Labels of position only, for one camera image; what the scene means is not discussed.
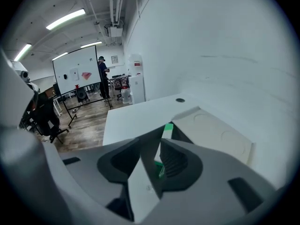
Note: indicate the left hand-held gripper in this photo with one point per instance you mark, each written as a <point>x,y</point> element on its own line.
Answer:
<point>14,90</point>

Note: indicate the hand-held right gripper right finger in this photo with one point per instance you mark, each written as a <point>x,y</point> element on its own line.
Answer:
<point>211,179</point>

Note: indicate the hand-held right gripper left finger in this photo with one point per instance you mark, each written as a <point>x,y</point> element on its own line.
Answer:
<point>93,163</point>

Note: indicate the grey metal box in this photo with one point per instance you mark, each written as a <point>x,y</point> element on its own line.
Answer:
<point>218,130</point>

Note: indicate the white ceiling box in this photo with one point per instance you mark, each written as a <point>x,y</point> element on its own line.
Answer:
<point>115,31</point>

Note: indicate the ceiling light tube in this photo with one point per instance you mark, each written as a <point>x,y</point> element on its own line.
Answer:
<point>65,19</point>
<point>23,52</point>
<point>60,56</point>
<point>91,44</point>

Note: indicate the black swivel chair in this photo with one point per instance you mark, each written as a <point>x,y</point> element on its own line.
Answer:
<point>47,116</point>

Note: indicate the white paper sheet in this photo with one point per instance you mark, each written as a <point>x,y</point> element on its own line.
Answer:
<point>74,74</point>

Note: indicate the whiteboard on black stand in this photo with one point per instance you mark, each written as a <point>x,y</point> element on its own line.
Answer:
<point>75,67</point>

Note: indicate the white table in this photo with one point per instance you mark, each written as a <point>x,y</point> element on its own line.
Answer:
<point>140,116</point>

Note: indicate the pink paper sheet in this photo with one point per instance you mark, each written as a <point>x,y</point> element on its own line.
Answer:
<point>86,76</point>

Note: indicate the clear water jug red label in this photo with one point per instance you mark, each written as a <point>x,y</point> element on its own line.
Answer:
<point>126,96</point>
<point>135,63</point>

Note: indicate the white water dispenser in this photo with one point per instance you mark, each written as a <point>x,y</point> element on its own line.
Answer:
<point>137,88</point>

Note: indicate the white ceiling pipes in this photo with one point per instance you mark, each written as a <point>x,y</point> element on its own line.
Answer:
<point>117,3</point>

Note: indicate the framed wall picture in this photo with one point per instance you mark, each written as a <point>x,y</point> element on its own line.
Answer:
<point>114,59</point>

